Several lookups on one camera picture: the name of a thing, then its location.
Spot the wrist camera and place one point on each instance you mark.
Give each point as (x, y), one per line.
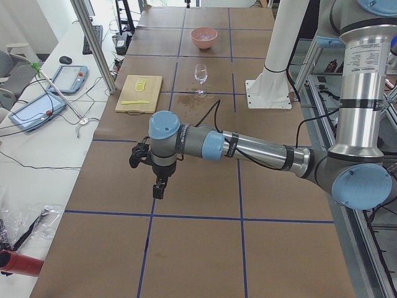
(140, 154)

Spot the clear wine glass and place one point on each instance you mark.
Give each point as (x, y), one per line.
(201, 76)

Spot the blue teach pendant far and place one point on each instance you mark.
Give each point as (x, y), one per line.
(69, 78)

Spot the aluminium frame post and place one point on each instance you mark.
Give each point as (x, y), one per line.
(86, 25)

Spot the blue teach pendant near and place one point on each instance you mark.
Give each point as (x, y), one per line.
(37, 112)

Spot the black computer mouse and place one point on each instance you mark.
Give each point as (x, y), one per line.
(65, 60)

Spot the yellow plastic knife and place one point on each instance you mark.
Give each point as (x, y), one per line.
(135, 102)

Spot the bamboo cutting board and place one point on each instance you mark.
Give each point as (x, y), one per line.
(151, 93)

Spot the pink bowl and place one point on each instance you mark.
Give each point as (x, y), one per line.
(203, 45)

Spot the grey office chair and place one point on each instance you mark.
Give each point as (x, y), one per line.
(16, 75)

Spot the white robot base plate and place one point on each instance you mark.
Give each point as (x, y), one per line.
(270, 89)

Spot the blue teach pendant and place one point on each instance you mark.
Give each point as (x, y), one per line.
(37, 112)
(69, 78)

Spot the clear plastic bag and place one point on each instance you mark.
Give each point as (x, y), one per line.
(32, 222)

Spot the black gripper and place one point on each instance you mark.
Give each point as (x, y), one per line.
(162, 171)

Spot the red thermos bottle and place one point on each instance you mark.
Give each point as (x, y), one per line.
(15, 263)

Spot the pile of ice cubes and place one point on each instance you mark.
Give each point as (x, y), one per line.
(204, 36)

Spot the metal rod green tip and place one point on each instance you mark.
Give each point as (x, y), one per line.
(82, 120)

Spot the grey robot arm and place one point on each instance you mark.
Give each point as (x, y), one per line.
(352, 169)

